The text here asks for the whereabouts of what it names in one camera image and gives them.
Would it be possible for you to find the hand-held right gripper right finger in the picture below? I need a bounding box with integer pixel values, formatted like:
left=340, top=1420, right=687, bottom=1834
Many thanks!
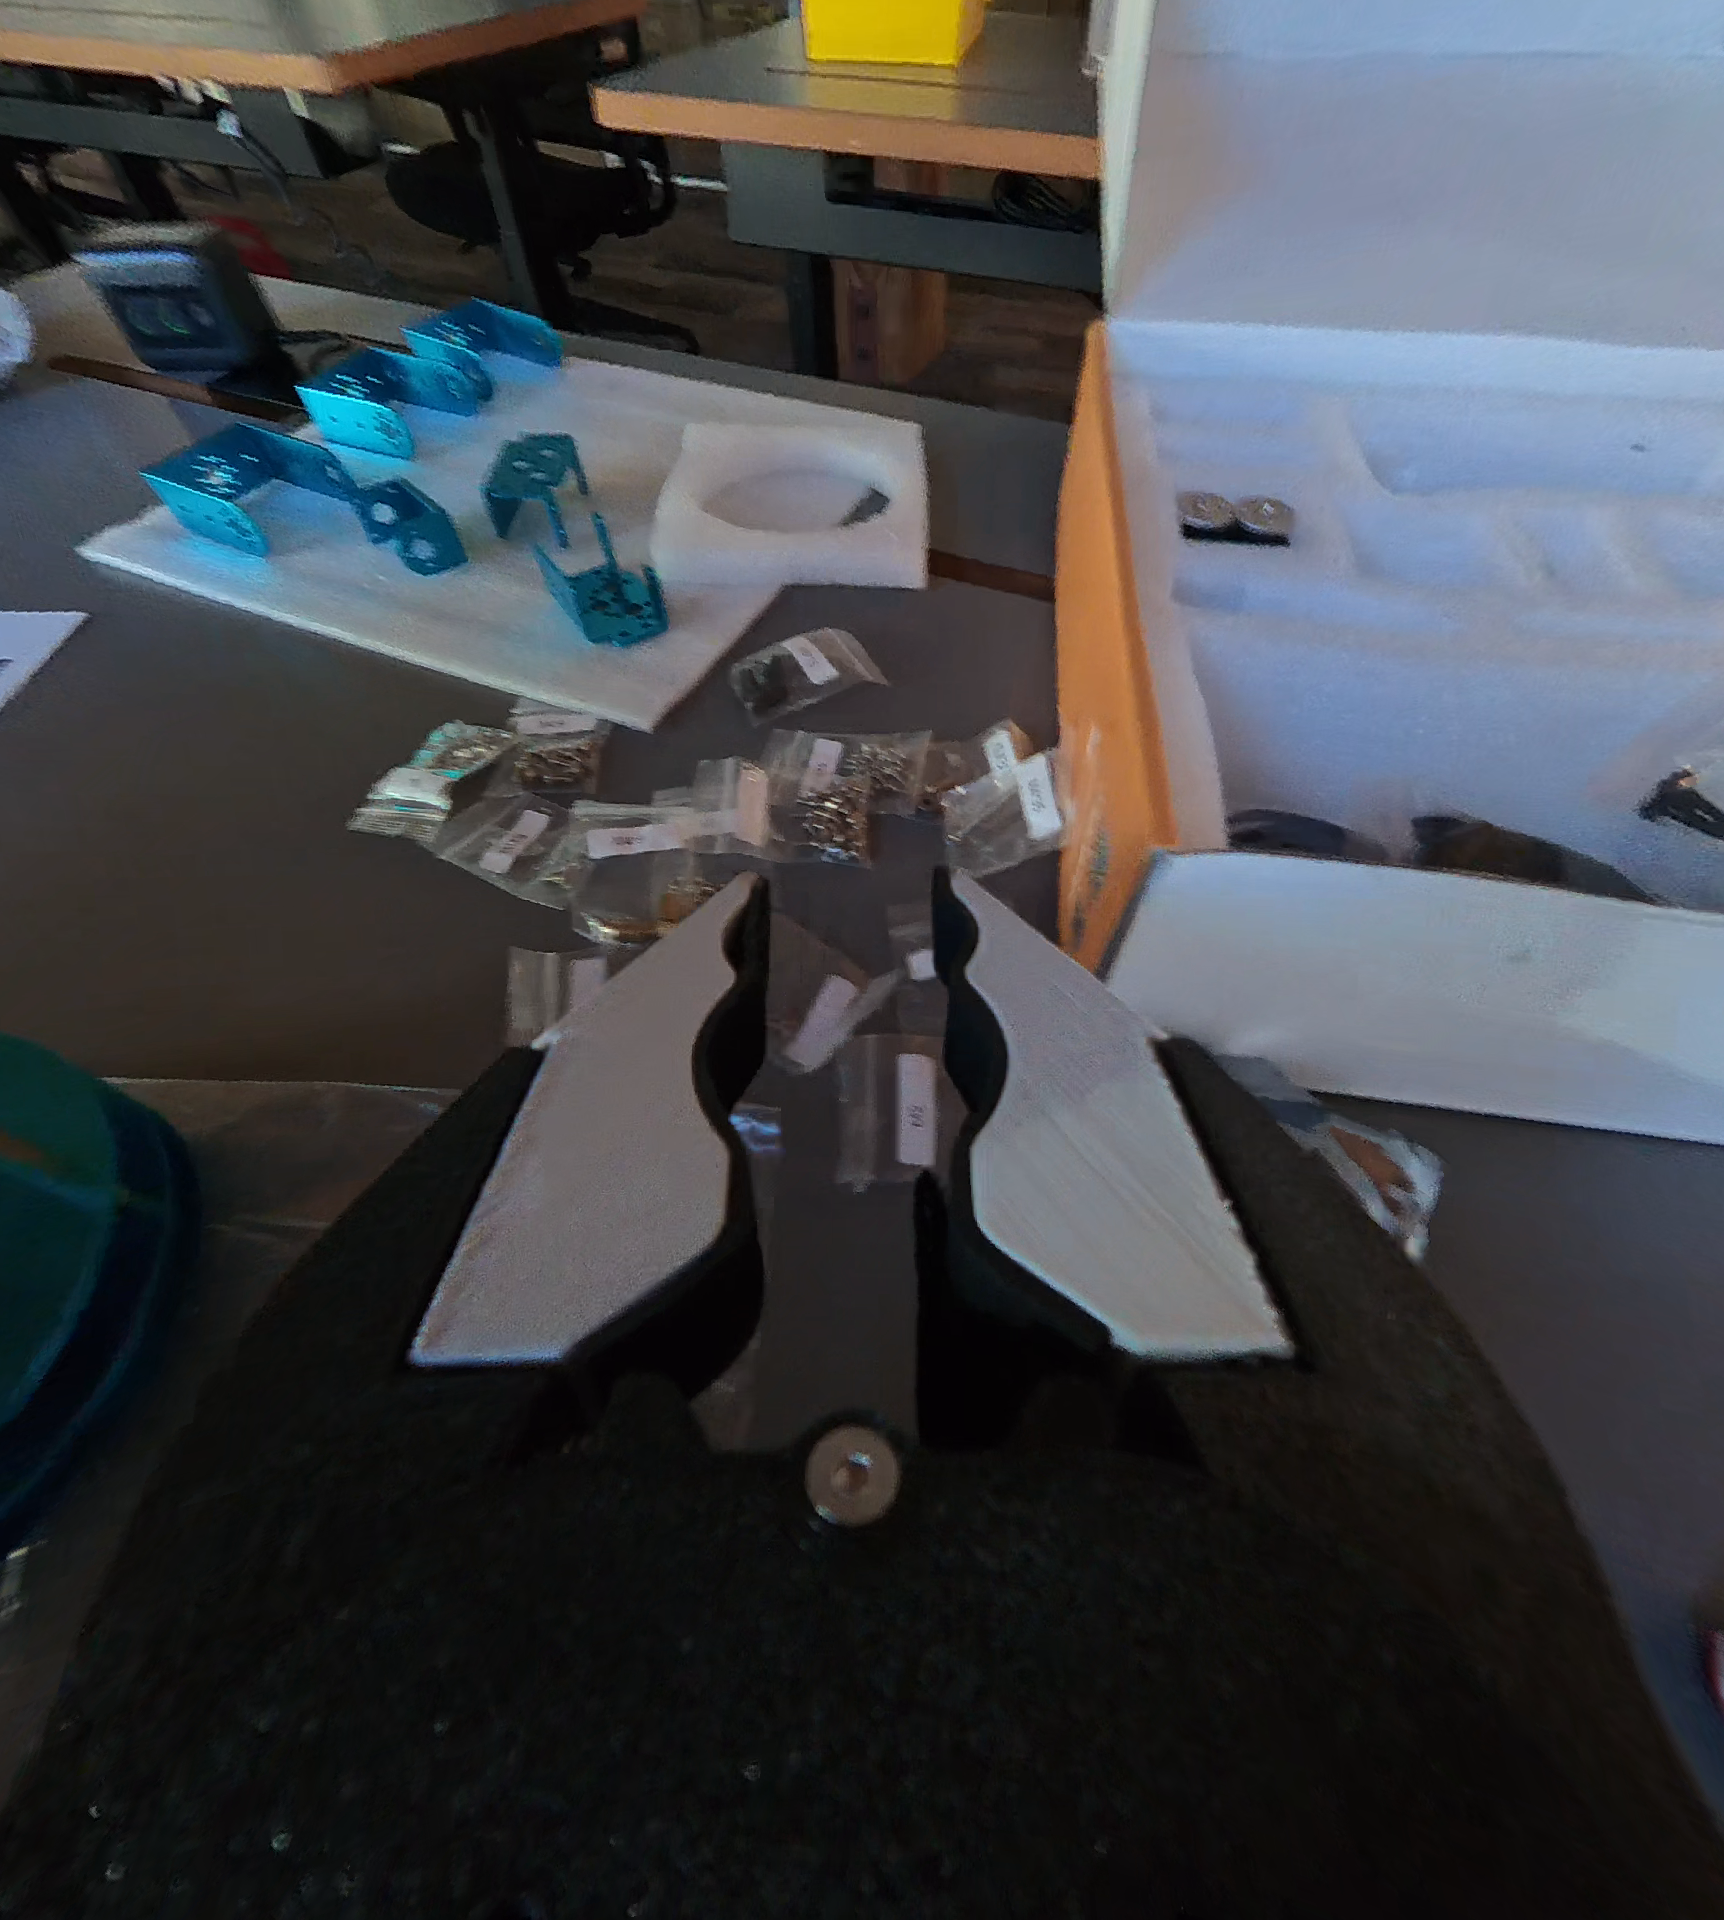
left=934, top=866, right=1293, bottom=1362

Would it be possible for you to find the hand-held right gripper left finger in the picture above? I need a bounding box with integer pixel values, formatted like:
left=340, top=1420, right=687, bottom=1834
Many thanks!
left=407, top=874, right=773, bottom=1371

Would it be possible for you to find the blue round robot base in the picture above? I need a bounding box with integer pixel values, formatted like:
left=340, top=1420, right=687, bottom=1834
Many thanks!
left=0, top=1033, right=200, bottom=1631

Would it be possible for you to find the small blue U bracket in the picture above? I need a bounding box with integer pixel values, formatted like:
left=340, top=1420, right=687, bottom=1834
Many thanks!
left=477, top=432, right=597, bottom=543

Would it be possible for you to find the grey desk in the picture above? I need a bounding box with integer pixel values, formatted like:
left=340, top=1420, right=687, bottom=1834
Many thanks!
left=0, top=270, right=1724, bottom=1920

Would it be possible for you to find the wood-edged office desk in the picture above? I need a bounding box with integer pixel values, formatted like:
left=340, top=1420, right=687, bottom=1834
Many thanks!
left=0, top=0, right=654, bottom=289
left=588, top=15, right=1104, bottom=378

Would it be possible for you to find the silver antistatic bag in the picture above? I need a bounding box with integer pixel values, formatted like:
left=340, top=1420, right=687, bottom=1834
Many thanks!
left=1251, top=1056, right=1445, bottom=1262

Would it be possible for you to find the large clear plastic bag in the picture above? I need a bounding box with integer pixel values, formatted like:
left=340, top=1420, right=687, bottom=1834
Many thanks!
left=0, top=1077, right=465, bottom=1920

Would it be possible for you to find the pile of labelled screw bags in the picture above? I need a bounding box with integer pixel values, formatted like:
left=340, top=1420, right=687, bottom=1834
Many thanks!
left=345, top=627, right=1073, bottom=1202

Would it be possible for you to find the orange cardboard box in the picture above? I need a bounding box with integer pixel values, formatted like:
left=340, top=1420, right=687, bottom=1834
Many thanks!
left=1053, top=0, right=1724, bottom=1161

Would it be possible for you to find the white foam sheet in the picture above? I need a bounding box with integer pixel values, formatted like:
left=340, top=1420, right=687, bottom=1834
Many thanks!
left=74, top=353, right=940, bottom=739

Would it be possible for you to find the white foam box insert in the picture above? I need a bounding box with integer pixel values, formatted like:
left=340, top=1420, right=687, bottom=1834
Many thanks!
left=1107, top=315, right=1724, bottom=888

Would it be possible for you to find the portable power station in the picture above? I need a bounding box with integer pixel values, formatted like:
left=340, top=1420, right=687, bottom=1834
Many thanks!
left=65, top=225, right=285, bottom=397

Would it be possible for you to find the black office chair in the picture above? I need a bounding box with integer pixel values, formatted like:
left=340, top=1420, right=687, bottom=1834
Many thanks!
left=382, top=134, right=700, bottom=355

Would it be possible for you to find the white foam ring block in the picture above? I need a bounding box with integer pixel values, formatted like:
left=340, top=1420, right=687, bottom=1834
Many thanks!
left=646, top=416, right=931, bottom=595

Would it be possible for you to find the small blue angle bracket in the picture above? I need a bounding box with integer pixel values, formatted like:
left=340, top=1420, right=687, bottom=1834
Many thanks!
left=352, top=476, right=472, bottom=581

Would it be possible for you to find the large blue U bracket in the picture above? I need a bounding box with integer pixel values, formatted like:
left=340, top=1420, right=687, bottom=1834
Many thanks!
left=294, top=348, right=492, bottom=461
left=137, top=422, right=361, bottom=561
left=399, top=297, right=568, bottom=378

